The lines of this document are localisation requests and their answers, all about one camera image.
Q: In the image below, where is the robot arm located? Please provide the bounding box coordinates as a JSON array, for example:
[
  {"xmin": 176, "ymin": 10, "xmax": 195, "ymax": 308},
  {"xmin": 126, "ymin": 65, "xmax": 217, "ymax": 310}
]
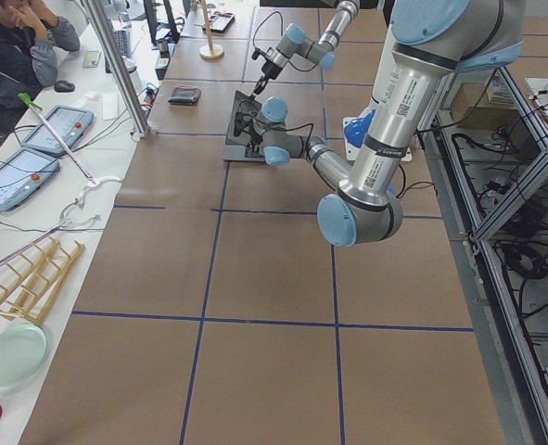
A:
[
  {"xmin": 231, "ymin": 1, "xmax": 526, "ymax": 247},
  {"xmin": 253, "ymin": 0, "xmax": 361, "ymax": 83}
]

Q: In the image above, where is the wooden mug tree stand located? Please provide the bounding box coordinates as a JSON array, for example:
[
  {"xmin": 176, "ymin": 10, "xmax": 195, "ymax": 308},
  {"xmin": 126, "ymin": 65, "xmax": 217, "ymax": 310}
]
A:
[{"xmin": 199, "ymin": 0, "xmax": 224, "ymax": 60}]

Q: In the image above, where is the black computer mouse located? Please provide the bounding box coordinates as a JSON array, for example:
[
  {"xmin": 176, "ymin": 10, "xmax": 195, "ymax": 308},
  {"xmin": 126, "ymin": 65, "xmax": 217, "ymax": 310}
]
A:
[{"xmin": 54, "ymin": 81, "xmax": 75, "ymax": 93}]

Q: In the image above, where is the near teach pendant tablet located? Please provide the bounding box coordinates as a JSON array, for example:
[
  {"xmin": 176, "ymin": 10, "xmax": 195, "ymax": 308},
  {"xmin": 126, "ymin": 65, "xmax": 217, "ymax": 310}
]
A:
[{"xmin": 0, "ymin": 148, "xmax": 59, "ymax": 211}]

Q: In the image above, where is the teach pendant tablet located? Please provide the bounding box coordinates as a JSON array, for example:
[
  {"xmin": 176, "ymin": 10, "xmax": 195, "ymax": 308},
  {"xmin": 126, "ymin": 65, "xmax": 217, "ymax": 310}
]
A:
[
  {"xmin": 0, "ymin": 148, "xmax": 59, "ymax": 211},
  {"xmin": 20, "ymin": 106, "xmax": 95, "ymax": 157}
]

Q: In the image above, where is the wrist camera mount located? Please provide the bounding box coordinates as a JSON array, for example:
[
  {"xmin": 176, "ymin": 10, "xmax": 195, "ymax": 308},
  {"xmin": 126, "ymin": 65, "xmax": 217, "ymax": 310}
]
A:
[{"xmin": 251, "ymin": 46, "xmax": 275, "ymax": 64}]

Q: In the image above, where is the far teach pendant tablet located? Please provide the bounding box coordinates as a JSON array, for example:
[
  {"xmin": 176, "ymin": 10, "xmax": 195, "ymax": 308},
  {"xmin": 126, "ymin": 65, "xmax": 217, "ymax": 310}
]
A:
[{"xmin": 20, "ymin": 106, "xmax": 95, "ymax": 157}]

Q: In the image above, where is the metal rod green tip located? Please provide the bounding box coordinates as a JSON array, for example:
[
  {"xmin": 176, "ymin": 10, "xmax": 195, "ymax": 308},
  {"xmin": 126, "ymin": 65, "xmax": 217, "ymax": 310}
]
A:
[{"xmin": 18, "ymin": 93, "xmax": 96, "ymax": 184}]

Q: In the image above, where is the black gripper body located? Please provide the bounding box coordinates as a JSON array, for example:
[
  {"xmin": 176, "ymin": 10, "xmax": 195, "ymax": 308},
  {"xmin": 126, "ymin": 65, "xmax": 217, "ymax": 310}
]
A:
[
  {"xmin": 261, "ymin": 59, "xmax": 283, "ymax": 80},
  {"xmin": 240, "ymin": 115, "xmax": 263, "ymax": 146}
]

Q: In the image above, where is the wooden dish rack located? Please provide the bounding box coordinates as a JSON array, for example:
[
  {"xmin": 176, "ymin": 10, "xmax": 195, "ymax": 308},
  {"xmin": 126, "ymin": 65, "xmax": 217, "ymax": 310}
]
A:
[{"xmin": 0, "ymin": 237, "xmax": 85, "ymax": 326}]

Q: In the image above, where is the blue desk lamp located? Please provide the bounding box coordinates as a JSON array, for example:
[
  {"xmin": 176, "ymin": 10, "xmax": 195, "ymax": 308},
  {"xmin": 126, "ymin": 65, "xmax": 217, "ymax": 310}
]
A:
[{"xmin": 340, "ymin": 110, "xmax": 401, "ymax": 210}]

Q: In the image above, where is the seated person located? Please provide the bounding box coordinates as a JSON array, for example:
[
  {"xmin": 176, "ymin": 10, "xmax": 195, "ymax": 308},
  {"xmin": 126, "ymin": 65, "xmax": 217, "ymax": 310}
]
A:
[{"xmin": 0, "ymin": 1, "xmax": 80, "ymax": 137}]

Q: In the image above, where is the aluminium frame post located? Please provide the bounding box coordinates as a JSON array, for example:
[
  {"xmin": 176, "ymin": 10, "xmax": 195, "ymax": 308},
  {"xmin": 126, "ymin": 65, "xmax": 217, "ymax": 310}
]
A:
[{"xmin": 83, "ymin": 0, "xmax": 150, "ymax": 142}]

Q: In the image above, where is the folded grey pink cloth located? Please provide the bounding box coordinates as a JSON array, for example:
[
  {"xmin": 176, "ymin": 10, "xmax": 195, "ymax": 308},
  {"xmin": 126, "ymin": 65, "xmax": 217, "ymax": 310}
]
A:
[{"xmin": 168, "ymin": 85, "xmax": 201, "ymax": 106}]

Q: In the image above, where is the pale green plate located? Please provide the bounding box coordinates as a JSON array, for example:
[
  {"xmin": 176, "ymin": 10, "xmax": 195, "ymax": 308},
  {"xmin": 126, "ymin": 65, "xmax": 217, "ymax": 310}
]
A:
[{"xmin": 0, "ymin": 324, "xmax": 47, "ymax": 388}]

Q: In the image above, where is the grey laptop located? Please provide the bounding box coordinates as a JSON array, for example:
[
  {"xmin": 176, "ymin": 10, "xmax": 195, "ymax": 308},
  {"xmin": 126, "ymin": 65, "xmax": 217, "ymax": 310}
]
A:
[{"xmin": 223, "ymin": 90, "xmax": 274, "ymax": 163}]

